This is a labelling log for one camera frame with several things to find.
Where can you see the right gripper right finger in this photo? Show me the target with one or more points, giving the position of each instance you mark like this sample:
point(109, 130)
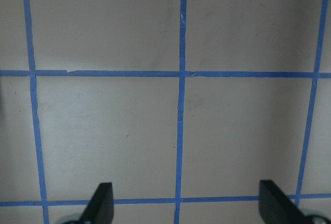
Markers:
point(276, 208)

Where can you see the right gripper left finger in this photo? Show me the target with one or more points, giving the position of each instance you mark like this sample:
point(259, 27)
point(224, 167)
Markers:
point(100, 208)

